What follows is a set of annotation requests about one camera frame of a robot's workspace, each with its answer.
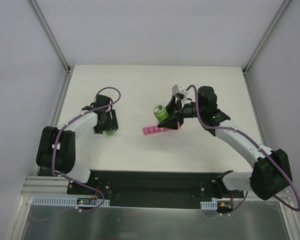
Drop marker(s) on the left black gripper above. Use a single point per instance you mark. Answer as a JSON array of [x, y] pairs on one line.
[[108, 124]]

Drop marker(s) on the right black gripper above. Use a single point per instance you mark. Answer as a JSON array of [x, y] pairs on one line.
[[177, 113]]

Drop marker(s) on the green pill bottle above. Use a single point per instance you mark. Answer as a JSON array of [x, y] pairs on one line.
[[160, 113]]

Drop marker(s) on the green bottle cap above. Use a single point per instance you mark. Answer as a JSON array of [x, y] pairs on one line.
[[110, 132]]

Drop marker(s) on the pink weekly pill organizer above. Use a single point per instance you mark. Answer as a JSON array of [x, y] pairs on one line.
[[151, 130]]

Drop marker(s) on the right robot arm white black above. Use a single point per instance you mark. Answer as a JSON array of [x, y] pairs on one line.
[[271, 171]]

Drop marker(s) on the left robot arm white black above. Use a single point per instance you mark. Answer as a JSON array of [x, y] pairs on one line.
[[57, 146]]

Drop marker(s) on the left aluminium frame post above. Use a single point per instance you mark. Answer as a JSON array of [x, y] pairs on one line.
[[49, 34]]

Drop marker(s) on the aluminium frame post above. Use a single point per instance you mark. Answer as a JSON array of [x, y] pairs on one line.
[[267, 34], [49, 34]]

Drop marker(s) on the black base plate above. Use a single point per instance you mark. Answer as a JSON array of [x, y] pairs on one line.
[[161, 190]]

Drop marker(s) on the right white cable duct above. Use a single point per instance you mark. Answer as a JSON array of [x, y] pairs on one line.
[[209, 205]]

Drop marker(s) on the white cable duct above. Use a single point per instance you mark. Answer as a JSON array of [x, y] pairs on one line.
[[209, 205], [64, 201]]

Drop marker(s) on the front aluminium rail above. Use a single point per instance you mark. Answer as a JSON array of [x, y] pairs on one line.
[[44, 186]]

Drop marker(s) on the left white cable duct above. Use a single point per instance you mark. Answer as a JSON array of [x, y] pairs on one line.
[[64, 201]]

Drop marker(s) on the right aluminium frame post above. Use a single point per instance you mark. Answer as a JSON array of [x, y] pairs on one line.
[[267, 34]]

